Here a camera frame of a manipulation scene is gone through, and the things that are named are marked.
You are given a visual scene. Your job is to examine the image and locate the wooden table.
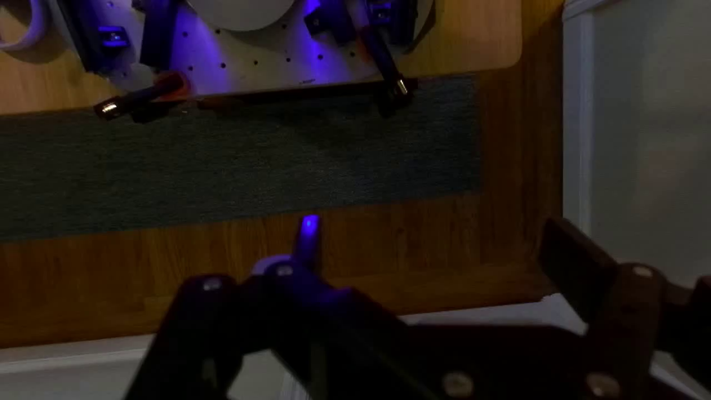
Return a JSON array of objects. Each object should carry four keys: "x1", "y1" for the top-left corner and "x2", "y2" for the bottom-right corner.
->
[{"x1": 0, "y1": 0, "x2": 566, "y2": 350}]

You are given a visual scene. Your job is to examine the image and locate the white door frame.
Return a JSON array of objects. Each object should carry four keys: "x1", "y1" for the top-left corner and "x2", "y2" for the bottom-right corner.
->
[{"x1": 560, "y1": 0, "x2": 600, "y2": 234}]

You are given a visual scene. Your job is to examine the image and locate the black mounting bracket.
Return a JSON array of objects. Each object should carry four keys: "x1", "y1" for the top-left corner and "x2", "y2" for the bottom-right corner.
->
[
  {"x1": 134, "y1": 0, "x2": 184, "y2": 72},
  {"x1": 55, "y1": 0, "x2": 134, "y2": 76}
]

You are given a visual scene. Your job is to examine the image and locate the white perforated base plate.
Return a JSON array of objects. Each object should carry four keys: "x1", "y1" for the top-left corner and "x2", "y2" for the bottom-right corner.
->
[{"x1": 69, "y1": 0, "x2": 439, "y2": 101}]

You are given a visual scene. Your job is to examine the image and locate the black clamp with metal tip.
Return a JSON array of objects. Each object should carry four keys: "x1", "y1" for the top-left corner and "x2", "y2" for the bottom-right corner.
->
[{"x1": 353, "y1": 12, "x2": 418, "y2": 118}]

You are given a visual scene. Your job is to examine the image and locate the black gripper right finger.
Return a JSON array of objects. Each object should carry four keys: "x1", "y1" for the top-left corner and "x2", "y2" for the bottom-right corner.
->
[{"x1": 537, "y1": 215, "x2": 711, "y2": 400}]

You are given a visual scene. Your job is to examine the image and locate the round white robot base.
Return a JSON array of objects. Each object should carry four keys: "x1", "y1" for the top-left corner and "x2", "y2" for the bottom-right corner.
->
[{"x1": 184, "y1": 0, "x2": 296, "y2": 32}]

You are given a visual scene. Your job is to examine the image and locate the black clamp with orange grip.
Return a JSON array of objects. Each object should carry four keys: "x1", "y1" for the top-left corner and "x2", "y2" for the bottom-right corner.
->
[{"x1": 93, "y1": 68, "x2": 195, "y2": 124}]

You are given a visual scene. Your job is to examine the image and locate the dark green mat strip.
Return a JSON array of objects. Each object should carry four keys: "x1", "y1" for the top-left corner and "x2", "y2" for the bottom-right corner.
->
[{"x1": 0, "y1": 72, "x2": 485, "y2": 245}]

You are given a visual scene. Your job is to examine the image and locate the white cable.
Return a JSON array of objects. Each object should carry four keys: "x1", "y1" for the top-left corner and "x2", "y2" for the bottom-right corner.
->
[{"x1": 0, "y1": 0, "x2": 49, "y2": 54}]

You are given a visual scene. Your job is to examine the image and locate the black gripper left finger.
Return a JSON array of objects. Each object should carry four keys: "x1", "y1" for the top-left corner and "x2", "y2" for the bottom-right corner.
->
[{"x1": 125, "y1": 211, "x2": 428, "y2": 400}]

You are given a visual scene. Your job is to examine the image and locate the white panel door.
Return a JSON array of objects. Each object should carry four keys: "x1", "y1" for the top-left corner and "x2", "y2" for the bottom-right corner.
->
[{"x1": 591, "y1": 0, "x2": 711, "y2": 290}]

